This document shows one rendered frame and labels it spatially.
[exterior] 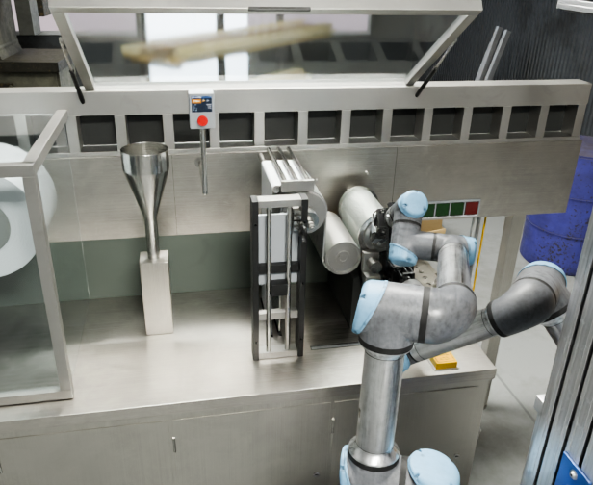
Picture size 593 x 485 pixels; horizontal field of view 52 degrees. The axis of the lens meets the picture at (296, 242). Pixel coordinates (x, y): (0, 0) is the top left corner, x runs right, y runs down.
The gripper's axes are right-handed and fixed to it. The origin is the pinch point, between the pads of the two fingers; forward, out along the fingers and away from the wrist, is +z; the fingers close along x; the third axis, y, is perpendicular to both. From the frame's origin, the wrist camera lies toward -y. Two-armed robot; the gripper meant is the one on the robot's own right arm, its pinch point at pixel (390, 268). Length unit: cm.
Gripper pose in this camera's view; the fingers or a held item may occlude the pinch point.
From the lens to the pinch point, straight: 209.9
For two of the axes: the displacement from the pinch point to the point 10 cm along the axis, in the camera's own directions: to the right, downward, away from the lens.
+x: -9.9, 1.1, -1.3
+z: -1.6, -3.8, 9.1
